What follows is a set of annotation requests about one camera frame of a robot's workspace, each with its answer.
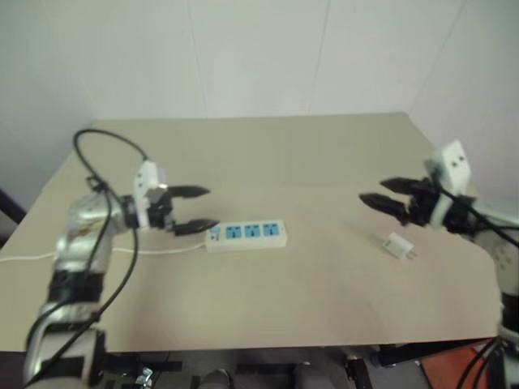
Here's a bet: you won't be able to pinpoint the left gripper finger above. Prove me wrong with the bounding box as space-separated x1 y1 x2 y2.
169 185 211 200
174 218 221 237

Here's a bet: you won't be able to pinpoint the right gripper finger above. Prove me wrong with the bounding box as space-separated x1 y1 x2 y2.
379 176 426 195
358 192 410 227

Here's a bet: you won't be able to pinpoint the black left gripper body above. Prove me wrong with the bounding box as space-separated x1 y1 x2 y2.
148 186 178 237

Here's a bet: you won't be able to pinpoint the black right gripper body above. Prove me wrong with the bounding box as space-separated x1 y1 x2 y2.
404 177 443 227

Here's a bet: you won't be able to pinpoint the white plug adapter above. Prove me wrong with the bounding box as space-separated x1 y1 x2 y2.
382 231 419 263

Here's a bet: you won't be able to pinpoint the white power strip blue sockets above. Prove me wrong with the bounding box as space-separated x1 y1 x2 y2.
205 218 289 254

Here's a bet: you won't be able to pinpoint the dark slanted bar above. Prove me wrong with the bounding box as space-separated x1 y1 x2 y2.
0 187 28 249

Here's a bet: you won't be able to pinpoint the dark rounded shape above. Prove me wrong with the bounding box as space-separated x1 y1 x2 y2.
200 368 233 389

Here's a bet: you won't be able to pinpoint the red flat object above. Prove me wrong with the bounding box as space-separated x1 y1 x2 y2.
419 347 490 389

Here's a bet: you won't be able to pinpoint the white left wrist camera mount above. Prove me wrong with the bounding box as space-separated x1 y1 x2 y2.
133 160 168 233

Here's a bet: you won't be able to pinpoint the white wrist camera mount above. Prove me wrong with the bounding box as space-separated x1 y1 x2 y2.
423 139 474 230
133 160 168 233

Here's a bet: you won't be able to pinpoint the white cable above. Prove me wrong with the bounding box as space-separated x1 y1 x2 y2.
0 240 208 264

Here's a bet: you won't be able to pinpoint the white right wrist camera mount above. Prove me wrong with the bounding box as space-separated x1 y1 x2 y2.
423 139 474 230

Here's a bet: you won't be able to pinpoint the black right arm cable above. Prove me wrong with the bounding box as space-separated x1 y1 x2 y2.
439 189 519 246

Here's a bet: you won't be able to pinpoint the black table frame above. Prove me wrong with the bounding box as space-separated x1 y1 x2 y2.
101 338 498 389

